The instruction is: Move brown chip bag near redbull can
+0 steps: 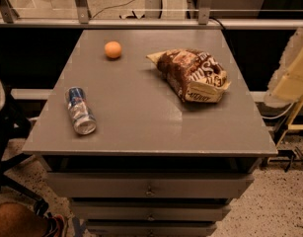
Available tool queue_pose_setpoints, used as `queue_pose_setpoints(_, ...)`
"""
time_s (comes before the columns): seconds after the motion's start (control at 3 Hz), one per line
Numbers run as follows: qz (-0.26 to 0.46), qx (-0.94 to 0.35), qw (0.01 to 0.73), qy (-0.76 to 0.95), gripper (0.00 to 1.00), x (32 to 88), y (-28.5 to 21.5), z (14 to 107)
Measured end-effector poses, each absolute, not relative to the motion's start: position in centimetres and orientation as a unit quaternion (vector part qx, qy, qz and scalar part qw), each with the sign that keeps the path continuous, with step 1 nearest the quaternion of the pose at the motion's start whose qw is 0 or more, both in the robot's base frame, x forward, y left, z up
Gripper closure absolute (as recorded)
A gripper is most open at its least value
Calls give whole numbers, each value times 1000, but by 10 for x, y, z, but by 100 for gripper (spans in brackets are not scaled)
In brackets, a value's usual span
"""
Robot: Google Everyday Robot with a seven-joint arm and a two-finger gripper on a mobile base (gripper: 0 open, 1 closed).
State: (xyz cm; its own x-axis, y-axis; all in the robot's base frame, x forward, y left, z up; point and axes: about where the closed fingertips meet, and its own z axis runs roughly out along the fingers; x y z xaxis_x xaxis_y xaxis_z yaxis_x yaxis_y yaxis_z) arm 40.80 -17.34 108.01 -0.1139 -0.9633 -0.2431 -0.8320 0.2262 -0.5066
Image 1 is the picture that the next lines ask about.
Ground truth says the red sneaker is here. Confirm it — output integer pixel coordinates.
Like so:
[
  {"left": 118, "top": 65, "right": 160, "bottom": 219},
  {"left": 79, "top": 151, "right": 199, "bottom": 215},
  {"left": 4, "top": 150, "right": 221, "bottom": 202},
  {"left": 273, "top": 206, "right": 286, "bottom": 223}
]
[{"left": 42, "top": 214, "right": 68, "bottom": 237}]

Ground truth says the metal window rail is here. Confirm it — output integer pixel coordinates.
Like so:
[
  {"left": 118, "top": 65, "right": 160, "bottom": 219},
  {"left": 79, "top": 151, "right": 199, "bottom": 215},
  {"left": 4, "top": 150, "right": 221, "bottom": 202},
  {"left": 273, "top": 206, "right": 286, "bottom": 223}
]
[{"left": 0, "top": 0, "right": 303, "bottom": 30}]

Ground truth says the top drawer knob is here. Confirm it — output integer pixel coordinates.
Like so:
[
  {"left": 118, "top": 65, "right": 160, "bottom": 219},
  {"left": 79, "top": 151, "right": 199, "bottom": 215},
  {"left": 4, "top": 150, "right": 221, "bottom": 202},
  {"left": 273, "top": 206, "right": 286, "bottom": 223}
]
[{"left": 145, "top": 186, "right": 155, "bottom": 197}]

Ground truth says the white cable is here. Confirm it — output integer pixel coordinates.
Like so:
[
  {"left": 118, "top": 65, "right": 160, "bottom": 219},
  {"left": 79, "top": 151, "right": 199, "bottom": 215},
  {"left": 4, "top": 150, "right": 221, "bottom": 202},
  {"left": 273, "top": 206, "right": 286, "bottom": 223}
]
[{"left": 260, "top": 101, "right": 297, "bottom": 120}]

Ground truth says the black office chair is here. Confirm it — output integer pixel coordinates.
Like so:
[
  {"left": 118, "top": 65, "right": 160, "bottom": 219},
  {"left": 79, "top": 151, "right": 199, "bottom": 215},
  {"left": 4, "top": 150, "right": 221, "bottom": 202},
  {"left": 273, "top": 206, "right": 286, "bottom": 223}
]
[{"left": 0, "top": 80, "right": 48, "bottom": 216}]

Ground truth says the drawer knob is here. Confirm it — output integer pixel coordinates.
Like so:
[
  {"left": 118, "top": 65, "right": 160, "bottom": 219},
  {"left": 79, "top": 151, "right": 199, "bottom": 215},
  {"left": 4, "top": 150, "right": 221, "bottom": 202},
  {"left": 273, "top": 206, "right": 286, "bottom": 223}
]
[
  {"left": 147, "top": 214, "right": 155, "bottom": 222},
  {"left": 145, "top": 186, "right": 155, "bottom": 197}
]

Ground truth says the orange fruit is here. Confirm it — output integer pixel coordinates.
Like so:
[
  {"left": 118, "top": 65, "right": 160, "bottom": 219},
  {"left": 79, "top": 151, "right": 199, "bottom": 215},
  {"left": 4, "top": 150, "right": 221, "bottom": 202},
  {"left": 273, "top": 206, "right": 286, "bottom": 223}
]
[{"left": 105, "top": 41, "right": 122, "bottom": 59}]

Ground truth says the yellow metal frame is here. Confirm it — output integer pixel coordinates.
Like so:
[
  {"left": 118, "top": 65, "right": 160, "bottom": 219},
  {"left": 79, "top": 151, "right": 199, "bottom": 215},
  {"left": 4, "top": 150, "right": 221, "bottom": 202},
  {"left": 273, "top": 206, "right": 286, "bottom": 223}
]
[{"left": 274, "top": 95, "right": 303, "bottom": 146}]

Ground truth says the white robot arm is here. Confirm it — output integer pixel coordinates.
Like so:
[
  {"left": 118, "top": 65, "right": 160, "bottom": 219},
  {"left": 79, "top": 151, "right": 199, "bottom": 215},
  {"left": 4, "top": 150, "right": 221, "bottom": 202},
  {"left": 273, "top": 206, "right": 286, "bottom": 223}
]
[{"left": 264, "top": 28, "right": 303, "bottom": 108}]

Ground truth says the person's bare leg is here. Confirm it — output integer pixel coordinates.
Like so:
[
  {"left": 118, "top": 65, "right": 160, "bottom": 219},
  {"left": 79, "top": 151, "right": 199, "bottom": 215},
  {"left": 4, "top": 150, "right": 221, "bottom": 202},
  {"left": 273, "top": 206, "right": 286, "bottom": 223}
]
[{"left": 0, "top": 203, "right": 47, "bottom": 237}]

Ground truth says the grey drawer cabinet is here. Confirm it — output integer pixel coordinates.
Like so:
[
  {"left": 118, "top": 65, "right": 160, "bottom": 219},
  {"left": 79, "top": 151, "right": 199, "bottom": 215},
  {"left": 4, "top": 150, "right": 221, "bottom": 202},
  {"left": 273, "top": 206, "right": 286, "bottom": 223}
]
[{"left": 24, "top": 30, "right": 276, "bottom": 237}]

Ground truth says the middle drawer knob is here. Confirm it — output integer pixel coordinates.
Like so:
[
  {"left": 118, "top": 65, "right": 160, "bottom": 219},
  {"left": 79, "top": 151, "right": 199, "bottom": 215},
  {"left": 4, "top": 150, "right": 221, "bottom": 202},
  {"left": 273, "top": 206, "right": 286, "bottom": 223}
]
[{"left": 147, "top": 214, "right": 155, "bottom": 222}]

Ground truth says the redbull can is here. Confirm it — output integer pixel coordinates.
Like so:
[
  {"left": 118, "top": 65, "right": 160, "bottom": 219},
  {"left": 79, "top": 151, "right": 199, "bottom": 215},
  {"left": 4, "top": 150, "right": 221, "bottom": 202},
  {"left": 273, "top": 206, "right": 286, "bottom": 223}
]
[{"left": 65, "top": 87, "right": 97, "bottom": 135}]

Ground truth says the brown chip bag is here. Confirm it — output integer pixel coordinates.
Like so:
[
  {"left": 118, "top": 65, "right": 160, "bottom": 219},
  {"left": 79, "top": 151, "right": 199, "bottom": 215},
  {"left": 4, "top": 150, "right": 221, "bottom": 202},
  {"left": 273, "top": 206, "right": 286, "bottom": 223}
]
[{"left": 147, "top": 48, "right": 230, "bottom": 103}]

